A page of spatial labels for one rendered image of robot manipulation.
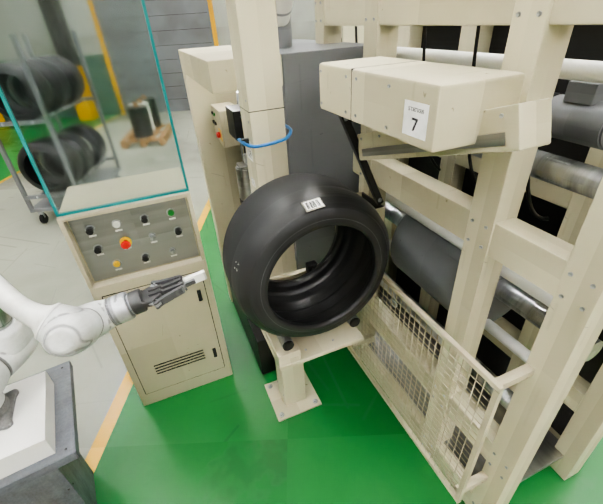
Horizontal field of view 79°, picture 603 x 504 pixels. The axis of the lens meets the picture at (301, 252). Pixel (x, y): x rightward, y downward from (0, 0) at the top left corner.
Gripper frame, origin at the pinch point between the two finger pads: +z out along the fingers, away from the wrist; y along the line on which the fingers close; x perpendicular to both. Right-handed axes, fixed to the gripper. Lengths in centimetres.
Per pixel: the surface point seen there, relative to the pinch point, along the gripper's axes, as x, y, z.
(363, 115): -34, -5, 63
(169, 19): -65, 942, 119
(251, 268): -2.8, -10.9, 17.0
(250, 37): -58, 27, 44
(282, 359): 42.1, -9.9, 16.7
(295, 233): -9.7, -12.5, 32.5
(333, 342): 50, -7, 39
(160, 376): 97, 64, -47
